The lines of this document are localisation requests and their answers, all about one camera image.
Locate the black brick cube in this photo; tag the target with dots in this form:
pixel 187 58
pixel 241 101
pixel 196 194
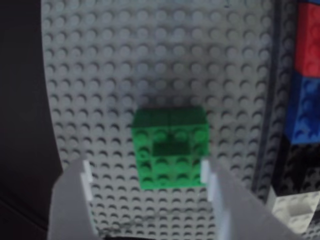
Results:
pixel 305 155

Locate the red brick cube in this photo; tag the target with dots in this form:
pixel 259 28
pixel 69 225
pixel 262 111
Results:
pixel 308 40

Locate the grey studded baseplate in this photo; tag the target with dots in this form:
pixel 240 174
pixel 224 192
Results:
pixel 125 50

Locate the white brick cube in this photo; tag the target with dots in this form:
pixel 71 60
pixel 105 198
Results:
pixel 292 207

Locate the green brick cube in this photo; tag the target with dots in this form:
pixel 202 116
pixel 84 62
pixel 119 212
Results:
pixel 170 120

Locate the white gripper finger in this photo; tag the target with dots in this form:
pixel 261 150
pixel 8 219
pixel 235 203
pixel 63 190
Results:
pixel 70 207
pixel 245 220

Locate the blue brick cube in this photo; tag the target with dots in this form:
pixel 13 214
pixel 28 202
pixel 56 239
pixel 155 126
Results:
pixel 311 1
pixel 306 110

